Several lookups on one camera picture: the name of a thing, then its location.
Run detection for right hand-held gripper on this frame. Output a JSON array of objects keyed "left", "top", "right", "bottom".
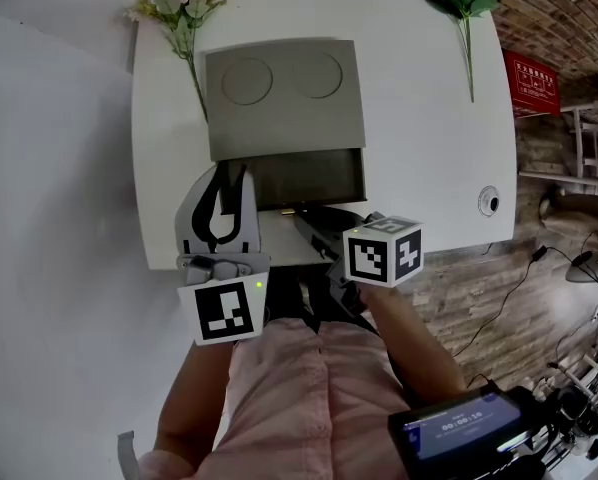
[{"left": 293, "top": 205, "right": 426, "bottom": 320}]

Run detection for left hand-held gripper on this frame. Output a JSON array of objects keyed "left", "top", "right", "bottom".
[{"left": 173, "top": 164, "right": 273, "bottom": 348}]

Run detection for grey box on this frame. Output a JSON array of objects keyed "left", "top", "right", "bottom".
[{"left": 201, "top": 39, "right": 368, "bottom": 163}]

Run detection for person's left forearm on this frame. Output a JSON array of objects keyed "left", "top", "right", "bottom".
[{"left": 151, "top": 340, "right": 238, "bottom": 469}]

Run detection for person's right forearm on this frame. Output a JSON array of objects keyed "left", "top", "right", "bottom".
[{"left": 358, "top": 285, "right": 469, "bottom": 405}]

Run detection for person's pink shirt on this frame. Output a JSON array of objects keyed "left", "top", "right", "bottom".
[{"left": 138, "top": 316, "right": 416, "bottom": 480}]

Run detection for white artificial flowers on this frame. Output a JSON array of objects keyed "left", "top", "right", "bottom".
[{"left": 123, "top": 0, "right": 236, "bottom": 122}]

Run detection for black screen device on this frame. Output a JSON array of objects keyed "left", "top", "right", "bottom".
[{"left": 387, "top": 386, "right": 551, "bottom": 480}]

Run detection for red fire equipment box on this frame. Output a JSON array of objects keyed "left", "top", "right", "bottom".
[{"left": 502, "top": 49, "right": 563, "bottom": 120}]

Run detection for grey dome device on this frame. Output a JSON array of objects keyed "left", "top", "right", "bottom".
[{"left": 566, "top": 250, "right": 598, "bottom": 286}]

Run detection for white side table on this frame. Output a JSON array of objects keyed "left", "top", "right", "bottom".
[{"left": 517, "top": 72, "right": 598, "bottom": 217}]

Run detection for grey cable grommet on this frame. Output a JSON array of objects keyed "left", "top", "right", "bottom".
[{"left": 477, "top": 185, "right": 502, "bottom": 218}]

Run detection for black cable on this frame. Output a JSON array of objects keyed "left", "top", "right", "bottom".
[{"left": 451, "top": 255, "right": 538, "bottom": 360}]

